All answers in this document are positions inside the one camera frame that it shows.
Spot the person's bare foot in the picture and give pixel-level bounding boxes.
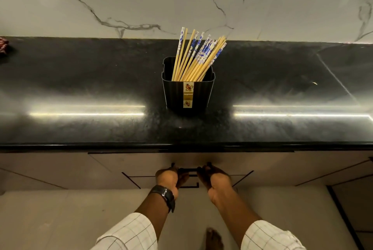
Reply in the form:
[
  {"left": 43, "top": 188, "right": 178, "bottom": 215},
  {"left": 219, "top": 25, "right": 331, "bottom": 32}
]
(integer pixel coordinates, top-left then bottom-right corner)
[{"left": 205, "top": 228, "right": 224, "bottom": 250}]

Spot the person's right hand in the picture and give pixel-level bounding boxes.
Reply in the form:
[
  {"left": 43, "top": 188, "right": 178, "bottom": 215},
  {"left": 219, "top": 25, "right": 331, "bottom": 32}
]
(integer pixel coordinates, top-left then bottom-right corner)
[{"left": 196, "top": 162, "right": 234, "bottom": 204}]

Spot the white checked right sleeve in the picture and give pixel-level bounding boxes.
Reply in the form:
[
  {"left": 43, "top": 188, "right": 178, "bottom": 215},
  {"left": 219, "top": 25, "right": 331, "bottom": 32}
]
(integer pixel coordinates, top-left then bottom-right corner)
[{"left": 241, "top": 220, "right": 307, "bottom": 250}]

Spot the person's left forearm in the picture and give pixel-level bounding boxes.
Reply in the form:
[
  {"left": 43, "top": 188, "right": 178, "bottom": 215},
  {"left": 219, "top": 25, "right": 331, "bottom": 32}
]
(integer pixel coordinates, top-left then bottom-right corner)
[{"left": 134, "top": 194, "right": 173, "bottom": 242}]

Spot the white checked left sleeve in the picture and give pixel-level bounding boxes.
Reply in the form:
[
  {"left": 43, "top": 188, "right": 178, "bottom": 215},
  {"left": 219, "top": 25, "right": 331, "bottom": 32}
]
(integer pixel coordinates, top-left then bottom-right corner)
[{"left": 90, "top": 213, "right": 158, "bottom": 250}]

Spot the black drawer handle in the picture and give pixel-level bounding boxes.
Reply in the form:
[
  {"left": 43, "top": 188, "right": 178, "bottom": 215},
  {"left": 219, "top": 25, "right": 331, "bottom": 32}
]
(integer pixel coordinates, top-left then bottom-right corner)
[{"left": 171, "top": 162, "right": 213, "bottom": 189}]

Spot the black wristwatch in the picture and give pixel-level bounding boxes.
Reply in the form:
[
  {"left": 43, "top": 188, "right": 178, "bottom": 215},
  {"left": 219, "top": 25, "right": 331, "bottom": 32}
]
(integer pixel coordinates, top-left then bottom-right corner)
[{"left": 149, "top": 185, "right": 176, "bottom": 214}]

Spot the white checked sleeve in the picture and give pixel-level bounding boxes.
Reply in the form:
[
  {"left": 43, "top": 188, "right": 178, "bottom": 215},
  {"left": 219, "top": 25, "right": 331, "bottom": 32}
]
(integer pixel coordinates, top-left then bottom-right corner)
[
  {"left": 90, "top": 213, "right": 158, "bottom": 250},
  {"left": 241, "top": 220, "right": 307, "bottom": 250}
]

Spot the person's right forearm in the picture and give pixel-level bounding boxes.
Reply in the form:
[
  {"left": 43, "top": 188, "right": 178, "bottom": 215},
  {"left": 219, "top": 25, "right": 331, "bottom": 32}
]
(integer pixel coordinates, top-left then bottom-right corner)
[{"left": 214, "top": 191, "right": 262, "bottom": 248}]

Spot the beige cabinet drawer front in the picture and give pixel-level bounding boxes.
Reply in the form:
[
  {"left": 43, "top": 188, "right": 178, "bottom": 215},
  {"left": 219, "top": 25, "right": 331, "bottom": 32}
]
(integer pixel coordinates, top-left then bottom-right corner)
[{"left": 87, "top": 151, "right": 295, "bottom": 191}]

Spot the person's left hand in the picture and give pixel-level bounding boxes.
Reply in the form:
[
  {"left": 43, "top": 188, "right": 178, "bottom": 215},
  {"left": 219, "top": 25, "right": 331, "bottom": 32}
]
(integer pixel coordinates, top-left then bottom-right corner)
[{"left": 155, "top": 165, "right": 190, "bottom": 200}]

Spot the bundle of wooden chopsticks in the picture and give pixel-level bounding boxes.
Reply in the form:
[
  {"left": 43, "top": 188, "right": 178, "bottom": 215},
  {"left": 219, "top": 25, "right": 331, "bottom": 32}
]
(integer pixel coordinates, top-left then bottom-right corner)
[{"left": 171, "top": 27, "right": 227, "bottom": 82}]

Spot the black ribbed chopstick holder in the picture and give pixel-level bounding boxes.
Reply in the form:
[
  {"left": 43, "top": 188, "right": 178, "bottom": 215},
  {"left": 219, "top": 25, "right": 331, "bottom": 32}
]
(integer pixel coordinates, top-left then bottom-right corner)
[{"left": 161, "top": 56, "right": 216, "bottom": 113}]

